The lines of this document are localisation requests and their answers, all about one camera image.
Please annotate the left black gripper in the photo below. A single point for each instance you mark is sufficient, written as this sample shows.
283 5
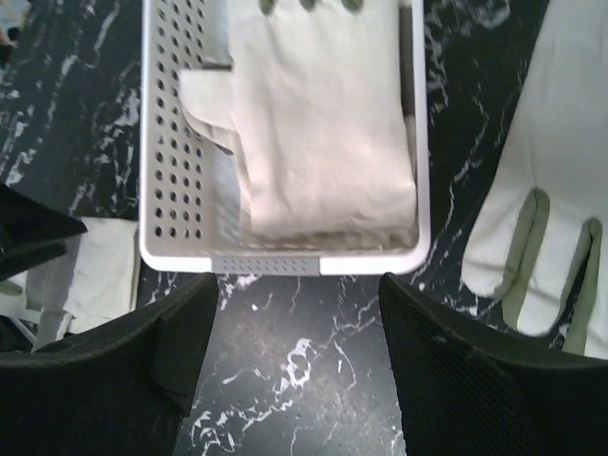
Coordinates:
31 233

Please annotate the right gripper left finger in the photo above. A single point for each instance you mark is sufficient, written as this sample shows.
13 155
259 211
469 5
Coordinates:
122 388

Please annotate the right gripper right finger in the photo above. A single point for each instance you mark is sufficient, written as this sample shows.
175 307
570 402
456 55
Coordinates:
466 389

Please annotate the white glove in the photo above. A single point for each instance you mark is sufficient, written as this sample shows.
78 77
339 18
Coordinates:
542 229
105 281

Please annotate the white perforated storage basket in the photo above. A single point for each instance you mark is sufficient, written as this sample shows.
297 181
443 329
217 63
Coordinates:
189 189

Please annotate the grey-palm glove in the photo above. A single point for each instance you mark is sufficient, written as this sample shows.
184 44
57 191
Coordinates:
39 296
311 108

